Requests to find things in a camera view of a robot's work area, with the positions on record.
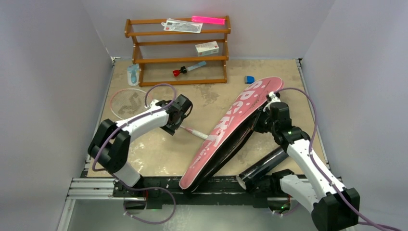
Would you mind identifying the pink badminton racket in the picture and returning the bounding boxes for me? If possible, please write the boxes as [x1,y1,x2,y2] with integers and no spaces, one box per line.
[109,88,207,142]

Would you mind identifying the pink sport racket bag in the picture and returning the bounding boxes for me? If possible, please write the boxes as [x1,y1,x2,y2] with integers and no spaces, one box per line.
[179,77,284,193]

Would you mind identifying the black shuttlecock tube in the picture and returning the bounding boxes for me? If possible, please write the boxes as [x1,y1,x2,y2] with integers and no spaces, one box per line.
[236,147,288,191]

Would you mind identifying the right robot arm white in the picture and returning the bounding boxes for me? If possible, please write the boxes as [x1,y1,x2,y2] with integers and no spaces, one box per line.
[254,102,360,231]

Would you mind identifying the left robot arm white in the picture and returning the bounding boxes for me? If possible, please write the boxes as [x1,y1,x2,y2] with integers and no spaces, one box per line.
[88,94,193,197]

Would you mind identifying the red black blue marker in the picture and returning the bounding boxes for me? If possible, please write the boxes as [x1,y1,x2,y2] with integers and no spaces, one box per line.
[172,61,206,77]

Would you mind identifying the small blue white object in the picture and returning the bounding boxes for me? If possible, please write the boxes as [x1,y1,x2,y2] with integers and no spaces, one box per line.
[244,76,255,84]

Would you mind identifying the wooden three-tier shelf rack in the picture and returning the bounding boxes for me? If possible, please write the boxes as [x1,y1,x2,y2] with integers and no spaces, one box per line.
[124,15,231,87]

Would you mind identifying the light blue white device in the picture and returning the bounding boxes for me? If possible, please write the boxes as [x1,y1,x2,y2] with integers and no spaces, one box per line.
[127,64,140,86]

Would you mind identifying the white red small box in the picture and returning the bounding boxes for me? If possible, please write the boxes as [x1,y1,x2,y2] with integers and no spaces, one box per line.
[195,41,219,56]

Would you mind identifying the white packaged item on shelf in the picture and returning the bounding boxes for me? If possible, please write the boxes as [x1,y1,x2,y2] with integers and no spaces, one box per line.
[161,18,203,33]

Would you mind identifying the pink fluorescent bar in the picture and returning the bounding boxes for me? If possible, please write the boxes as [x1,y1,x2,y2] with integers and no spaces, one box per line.
[191,15,226,25]

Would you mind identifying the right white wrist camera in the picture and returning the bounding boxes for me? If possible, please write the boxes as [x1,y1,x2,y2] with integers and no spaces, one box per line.
[265,91,281,108]

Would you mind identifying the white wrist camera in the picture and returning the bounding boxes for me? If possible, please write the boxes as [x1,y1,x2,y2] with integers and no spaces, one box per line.
[146,99,160,110]
[265,91,281,108]

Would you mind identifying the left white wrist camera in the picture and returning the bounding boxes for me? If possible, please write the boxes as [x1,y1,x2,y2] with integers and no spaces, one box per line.
[146,99,160,110]

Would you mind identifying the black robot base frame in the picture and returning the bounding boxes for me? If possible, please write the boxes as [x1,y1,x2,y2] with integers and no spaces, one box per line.
[65,170,348,211]

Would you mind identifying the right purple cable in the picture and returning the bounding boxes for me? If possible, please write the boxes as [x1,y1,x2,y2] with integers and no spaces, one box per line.
[272,87,402,231]

